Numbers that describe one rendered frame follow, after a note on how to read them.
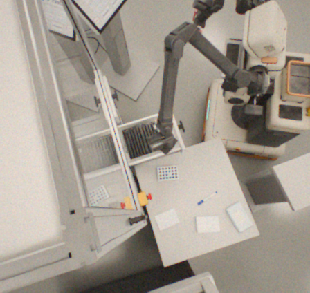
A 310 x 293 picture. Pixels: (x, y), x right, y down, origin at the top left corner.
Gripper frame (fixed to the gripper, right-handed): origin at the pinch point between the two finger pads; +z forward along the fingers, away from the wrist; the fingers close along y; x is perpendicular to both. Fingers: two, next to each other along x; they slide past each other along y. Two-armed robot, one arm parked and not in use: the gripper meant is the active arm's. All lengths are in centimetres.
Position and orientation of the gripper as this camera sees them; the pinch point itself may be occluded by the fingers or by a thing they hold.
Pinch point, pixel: (166, 148)
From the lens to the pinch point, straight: 146.2
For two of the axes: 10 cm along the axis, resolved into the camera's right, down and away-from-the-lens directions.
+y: -6.5, 7.2, -2.3
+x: 7.6, 6.2, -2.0
